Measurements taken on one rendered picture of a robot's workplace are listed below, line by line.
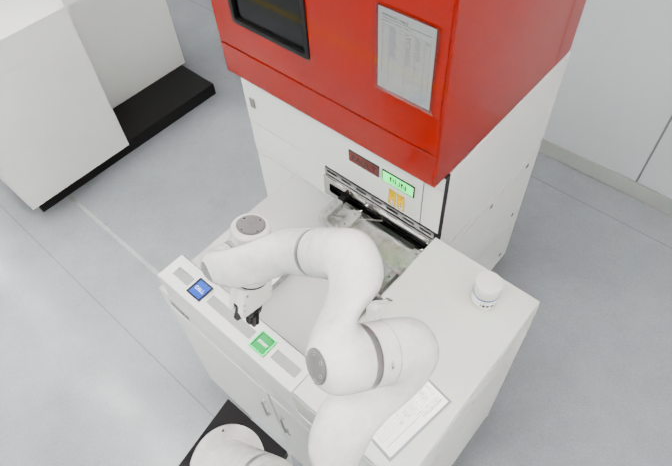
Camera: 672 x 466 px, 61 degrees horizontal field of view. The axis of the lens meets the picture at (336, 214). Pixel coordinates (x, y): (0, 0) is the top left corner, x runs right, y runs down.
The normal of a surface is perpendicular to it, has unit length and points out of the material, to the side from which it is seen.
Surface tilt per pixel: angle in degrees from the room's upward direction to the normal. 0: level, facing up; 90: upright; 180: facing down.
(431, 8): 90
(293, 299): 0
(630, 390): 0
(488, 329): 0
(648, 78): 90
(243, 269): 56
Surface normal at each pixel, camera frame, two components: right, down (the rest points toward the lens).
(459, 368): -0.05, -0.61
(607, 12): -0.66, 0.61
